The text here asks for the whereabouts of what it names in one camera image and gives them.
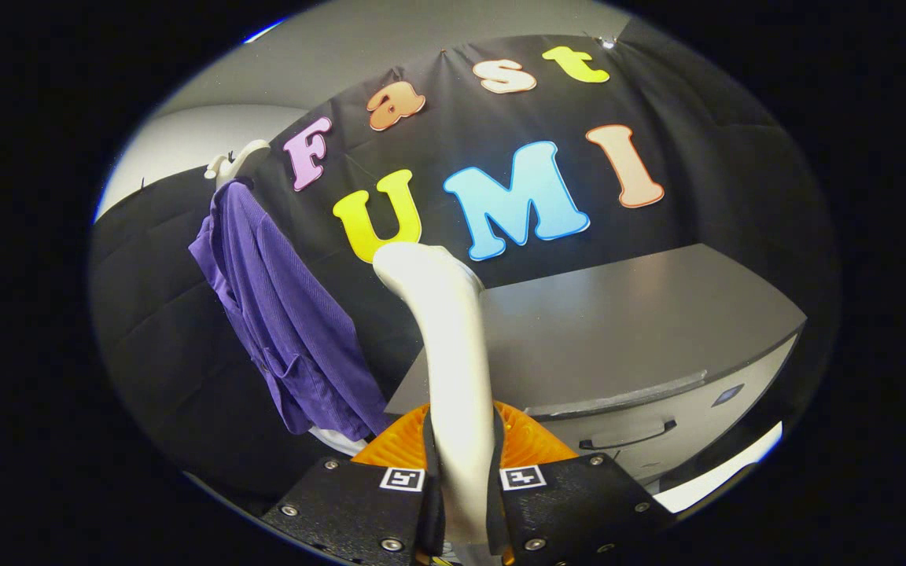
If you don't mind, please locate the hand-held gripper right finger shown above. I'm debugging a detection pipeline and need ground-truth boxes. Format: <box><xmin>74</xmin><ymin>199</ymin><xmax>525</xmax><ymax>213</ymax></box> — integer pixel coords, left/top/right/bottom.
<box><xmin>487</xmin><ymin>401</ymin><xmax>676</xmax><ymax>566</ymax></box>

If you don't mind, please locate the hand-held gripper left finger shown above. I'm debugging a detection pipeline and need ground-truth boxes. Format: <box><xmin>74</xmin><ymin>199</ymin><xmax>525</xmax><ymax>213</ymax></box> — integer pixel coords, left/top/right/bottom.
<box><xmin>260</xmin><ymin>402</ymin><xmax>446</xmax><ymax>566</ymax></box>

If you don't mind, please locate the white garment steamer head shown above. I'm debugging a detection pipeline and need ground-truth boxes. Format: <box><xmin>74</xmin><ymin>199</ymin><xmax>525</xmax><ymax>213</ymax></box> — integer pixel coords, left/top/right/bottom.
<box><xmin>373</xmin><ymin>242</ymin><xmax>497</xmax><ymax>566</ymax></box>

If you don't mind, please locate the purple jacket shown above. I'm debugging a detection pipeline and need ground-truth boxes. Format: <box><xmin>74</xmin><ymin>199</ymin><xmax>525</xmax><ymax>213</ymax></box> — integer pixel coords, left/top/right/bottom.
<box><xmin>188</xmin><ymin>179</ymin><xmax>391</xmax><ymax>443</ymax></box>

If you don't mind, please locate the white clothes hanger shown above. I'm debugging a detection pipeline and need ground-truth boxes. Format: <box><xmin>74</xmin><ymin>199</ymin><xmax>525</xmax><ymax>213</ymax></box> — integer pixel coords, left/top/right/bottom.
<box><xmin>204</xmin><ymin>139</ymin><xmax>271</xmax><ymax>192</ymax></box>

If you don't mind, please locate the white undershirt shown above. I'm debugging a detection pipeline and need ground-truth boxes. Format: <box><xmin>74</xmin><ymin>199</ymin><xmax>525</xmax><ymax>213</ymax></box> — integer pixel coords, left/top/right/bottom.
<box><xmin>308</xmin><ymin>424</ymin><xmax>367</xmax><ymax>457</ymax></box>

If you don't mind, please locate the white flat box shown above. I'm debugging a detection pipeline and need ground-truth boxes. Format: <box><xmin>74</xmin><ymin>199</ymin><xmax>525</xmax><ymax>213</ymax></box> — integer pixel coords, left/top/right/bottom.
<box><xmin>654</xmin><ymin>421</ymin><xmax>784</xmax><ymax>514</ymax></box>

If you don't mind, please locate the grey cabinet with dark top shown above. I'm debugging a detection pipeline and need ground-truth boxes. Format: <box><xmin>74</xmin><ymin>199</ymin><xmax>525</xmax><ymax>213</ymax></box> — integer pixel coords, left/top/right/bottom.
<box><xmin>385</xmin><ymin>242</ymin><xmax>808</xmax><ymax>484</ymax></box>

